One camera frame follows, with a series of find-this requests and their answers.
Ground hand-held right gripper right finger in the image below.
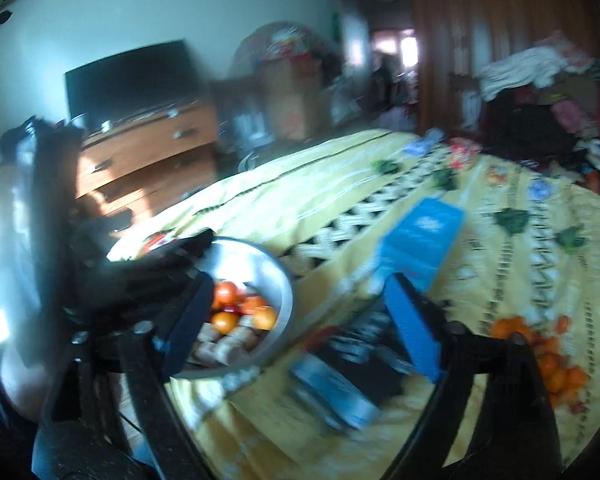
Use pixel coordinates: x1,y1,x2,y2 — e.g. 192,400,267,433
380,274,567,480

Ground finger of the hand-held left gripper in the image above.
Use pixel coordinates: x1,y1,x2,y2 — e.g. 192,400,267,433
127,227,217,275
105,266,204,313

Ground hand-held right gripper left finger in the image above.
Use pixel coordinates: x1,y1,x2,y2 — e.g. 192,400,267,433
32,274,217,480

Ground large orange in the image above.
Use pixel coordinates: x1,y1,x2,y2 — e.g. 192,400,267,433
212,280,244,311

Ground metal bowl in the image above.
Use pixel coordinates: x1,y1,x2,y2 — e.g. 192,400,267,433
167,236,297,382

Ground red cardboard box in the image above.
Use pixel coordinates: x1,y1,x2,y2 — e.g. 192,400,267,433
146,232,177,252

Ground black flat box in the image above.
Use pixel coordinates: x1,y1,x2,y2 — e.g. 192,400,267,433
310,305,416,403

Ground blue cardboard box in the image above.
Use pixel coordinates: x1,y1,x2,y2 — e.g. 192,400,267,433
379,197,469,295

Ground wooden dresser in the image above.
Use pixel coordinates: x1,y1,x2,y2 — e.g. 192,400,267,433
74,101,222,213

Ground grey blue flat box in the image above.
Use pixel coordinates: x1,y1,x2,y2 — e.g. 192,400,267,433
287,352,383,433

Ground black flat television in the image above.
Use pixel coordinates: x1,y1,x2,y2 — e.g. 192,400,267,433
63,38,204,127

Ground yellow patterned bedspread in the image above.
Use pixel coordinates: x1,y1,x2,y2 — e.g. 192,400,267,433
107,129,600,480

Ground red snack packet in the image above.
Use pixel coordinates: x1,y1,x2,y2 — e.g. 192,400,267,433
446,139,482,169

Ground small blue packet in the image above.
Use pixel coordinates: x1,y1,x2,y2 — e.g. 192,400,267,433
404,136,445,159

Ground small printed cardboard box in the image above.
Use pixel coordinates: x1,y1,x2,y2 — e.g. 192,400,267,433
257,56,326,96

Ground plastic-covered round fan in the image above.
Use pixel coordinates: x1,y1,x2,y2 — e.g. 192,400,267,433
229,20,333,78

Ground pile of clothes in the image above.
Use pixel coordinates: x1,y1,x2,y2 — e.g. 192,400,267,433
474,31,600,188

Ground brown wooden wardrobe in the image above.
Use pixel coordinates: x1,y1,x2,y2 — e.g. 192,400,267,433
405,0,600,136

